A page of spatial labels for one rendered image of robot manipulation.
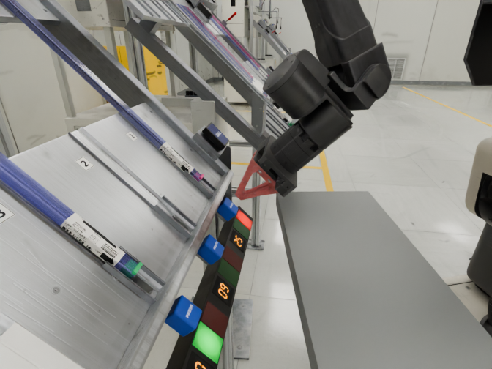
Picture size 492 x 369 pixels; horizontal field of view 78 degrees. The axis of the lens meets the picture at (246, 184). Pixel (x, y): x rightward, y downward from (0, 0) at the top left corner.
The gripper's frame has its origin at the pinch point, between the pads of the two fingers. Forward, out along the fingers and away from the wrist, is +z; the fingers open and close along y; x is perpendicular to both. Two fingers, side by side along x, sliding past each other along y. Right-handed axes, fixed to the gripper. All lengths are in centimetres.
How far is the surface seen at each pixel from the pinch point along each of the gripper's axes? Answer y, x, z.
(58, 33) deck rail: -7.8, -39.5, 5.7
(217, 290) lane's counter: 15.1, 3.9, 4.8
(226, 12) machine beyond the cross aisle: -439, -109, 30
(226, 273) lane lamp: 11.4, 4.5, 4.8
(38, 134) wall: -170, -109, 176
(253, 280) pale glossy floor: -57, 48, 56
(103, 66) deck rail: -7.8, -31.0, 4.5
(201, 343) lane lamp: 22.5, 4.1, 4.7
